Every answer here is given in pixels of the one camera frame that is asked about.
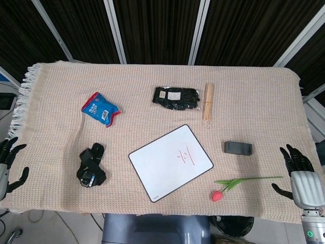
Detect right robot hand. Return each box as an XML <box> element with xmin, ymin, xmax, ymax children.
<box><xmin>271</xmin><ymin>144</ymin><xmax>325</xmax><ymax>210</ymax></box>

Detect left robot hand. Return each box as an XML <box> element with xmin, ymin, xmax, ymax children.
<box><xmin>0</xmin><ymin>137</ymin><xmax>29</xmax><ymax>201</ymax></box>

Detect black eraser block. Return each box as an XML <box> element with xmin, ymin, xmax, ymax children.
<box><xmin>224</xmin><ymin>141</ymin><xmax>253</xmax><ymax>156</ymax></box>

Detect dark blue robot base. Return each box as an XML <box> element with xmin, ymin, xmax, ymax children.
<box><xmin>101</xmin><ymin>213</ymin><xmax>211</xmax><ymax>244</ymax></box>

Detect white drawing board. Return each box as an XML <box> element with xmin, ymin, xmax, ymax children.
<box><xmin>128</xmin><ymin>124</ymin><xmax>214</xmax><ymax>203</ymax></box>

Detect artificial red tulip flower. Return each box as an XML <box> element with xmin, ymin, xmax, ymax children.
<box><xmin>209</xmin><ymin>175</ymin><xmax>284</xmax><ymax>202</ymax></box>

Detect black round bin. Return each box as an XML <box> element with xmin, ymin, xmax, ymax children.
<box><xmin>210</xmin><ymin>216</ymin><xmax>255</xmax><ymax>237</ymax></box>

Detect blue snack bag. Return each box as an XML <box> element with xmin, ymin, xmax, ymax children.
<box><xmin>81</xmin><ymin>91</ymin><xmax>122</xmax><ymax>128</ymax></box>

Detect bundle of wooden skewers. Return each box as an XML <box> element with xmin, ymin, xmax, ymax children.
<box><xmin>202</xmin><ymin>82</ymin><xmax>215</xmax><ymax>121</ymax></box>

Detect black gloves in packaging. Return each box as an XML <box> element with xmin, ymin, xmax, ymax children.
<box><xmin>152</xmin><ymin>86</ymin><xmax>201</xmax><ymax>111</ymax></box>

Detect beige woven tablecloth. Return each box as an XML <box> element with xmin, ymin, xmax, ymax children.
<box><xmin>7</xmin><ymin>60</ymin><xmax>319</xmax><ymax>224</ymax></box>

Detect black strap brace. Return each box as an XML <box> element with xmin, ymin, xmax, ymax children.
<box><xmin>76</xmin><ymin>142</ymin><xmax>107</xmax><ymax>189</ymax></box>

